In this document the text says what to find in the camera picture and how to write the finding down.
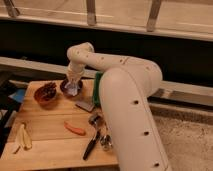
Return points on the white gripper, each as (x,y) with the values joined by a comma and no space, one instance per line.
(74,74)

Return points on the blue grey towel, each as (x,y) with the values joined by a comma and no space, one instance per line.
(72,90)

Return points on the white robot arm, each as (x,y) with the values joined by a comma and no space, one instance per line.
(124,88)

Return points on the purple bowl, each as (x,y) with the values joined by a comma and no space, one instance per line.
(62,87)

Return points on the orange bowl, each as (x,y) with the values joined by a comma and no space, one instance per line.
(39,100)

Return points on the green plastic tray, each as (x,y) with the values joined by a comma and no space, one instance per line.
(95,96)

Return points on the grey eraser block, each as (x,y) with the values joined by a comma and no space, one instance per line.
(85,105)

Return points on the brown pine cone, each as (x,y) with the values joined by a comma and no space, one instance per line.
(48,90)

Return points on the orange carrot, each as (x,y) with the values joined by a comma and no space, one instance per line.
(75,130)

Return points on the wooden board table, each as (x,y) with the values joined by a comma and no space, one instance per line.
(53,146)

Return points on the blue object at left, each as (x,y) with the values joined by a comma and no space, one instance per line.
(18,95)

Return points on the metal measuring spoon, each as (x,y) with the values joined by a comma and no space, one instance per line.
(105,140)

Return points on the black handled peeler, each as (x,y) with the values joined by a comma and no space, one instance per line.
(91,145)

